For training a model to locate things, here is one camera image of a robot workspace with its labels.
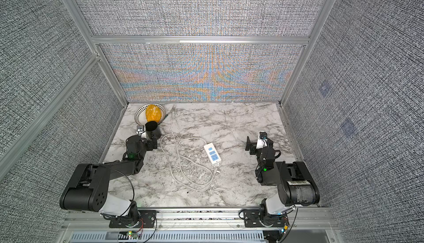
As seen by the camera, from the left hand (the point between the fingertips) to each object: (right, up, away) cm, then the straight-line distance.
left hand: (148, 133), depth 93 cm
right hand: (+61, +1, -3) cm, 61 cm away
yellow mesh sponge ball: (-2, +12, +13) cm, 18 cm away
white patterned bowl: (-12, +11, +17) cm, 23 cm away
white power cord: (+24, -3, +8) cm, 25 cm away
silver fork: (+9, +15, +24) cm, 30 cm away
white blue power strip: (+36, -11, -1) cm, 38 cm away
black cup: (+2, +1, +2) cm, 3 cm away
